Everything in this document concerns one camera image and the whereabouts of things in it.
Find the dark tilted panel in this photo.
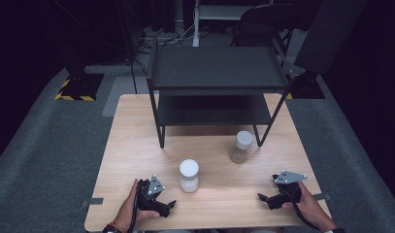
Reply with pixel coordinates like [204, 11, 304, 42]
[293, 0, 370, 76]

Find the glass jar with brown granules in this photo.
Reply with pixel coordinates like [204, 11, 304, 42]
[229, 130, 254, 165]

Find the person's left hand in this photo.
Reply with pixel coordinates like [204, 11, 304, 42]
[118, 178, 161, 227]

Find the black base with yellow stripes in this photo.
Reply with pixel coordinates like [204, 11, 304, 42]
[54, 73, 106, 102]
[285, 71, 326, 100]

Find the dark wristwatch with bracelet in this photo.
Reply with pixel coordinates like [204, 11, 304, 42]
[102, 221, 125, 233]

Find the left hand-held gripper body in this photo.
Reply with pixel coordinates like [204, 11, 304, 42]
[136, 174, 172, 218]

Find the grey tape strip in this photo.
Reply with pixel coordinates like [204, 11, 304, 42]
[313, 192, 332, 202]
[81, 197, 105, 209]

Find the white metal stand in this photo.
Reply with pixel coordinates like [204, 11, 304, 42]
[191, 0, 275, 49]

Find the person's right hand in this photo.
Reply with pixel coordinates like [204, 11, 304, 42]
[280, 180, 319, 221]

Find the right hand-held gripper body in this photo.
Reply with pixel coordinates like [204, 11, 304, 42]
[266, 170, 309, 211]

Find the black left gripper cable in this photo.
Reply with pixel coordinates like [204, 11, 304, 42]
[126, 179, 145, 233]

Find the black chair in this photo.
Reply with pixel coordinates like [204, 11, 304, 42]
[231, 3, 304, 49]

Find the bundle of floor cables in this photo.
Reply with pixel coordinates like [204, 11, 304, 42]
[138, 22, 206, 50]

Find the glass jar with white granules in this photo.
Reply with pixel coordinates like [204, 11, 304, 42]
[179, 158, 200, 194]

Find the grey floor mat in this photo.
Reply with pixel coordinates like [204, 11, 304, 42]
[101, 75, 151, 118]

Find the black two-tier shelf rack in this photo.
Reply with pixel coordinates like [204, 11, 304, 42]
[146, 45, 296, 150]

